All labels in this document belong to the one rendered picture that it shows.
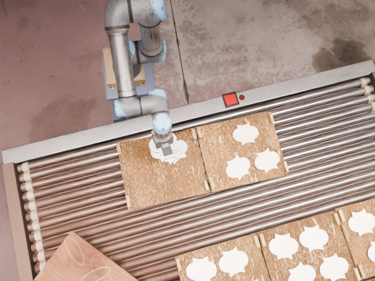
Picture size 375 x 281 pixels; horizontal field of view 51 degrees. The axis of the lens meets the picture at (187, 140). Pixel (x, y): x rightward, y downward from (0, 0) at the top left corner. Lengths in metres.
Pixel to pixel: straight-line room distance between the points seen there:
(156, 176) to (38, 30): 1.94
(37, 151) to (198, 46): 1.71
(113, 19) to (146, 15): 0.13
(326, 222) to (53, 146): 1.42
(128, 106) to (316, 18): 2.39
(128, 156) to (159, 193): 0.24
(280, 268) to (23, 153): 1.39
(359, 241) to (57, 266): 1.44
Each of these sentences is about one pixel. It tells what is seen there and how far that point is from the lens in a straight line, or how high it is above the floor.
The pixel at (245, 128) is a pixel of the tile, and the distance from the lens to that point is 2.07.
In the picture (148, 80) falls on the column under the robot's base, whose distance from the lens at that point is 2.21.
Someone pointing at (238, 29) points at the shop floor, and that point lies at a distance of 3.44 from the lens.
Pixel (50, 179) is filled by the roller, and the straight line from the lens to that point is 2.08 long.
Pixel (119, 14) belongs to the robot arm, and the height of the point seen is 1.57.
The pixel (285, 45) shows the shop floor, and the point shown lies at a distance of 3.46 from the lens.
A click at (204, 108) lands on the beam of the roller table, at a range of 2.11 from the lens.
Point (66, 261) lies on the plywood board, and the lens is 1.90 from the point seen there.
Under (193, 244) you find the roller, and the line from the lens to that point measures 1.97.
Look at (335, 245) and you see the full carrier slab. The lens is 2.11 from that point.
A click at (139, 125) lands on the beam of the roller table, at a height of 0.91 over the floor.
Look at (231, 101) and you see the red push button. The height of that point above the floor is 0.93.
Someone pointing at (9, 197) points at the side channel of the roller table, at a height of 0.95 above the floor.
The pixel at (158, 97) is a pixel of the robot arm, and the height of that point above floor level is 1.37.
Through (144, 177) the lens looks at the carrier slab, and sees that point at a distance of 1.98.
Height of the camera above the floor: 2.88
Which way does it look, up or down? 74 degrees down
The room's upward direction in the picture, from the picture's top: 11 degrees clockwise
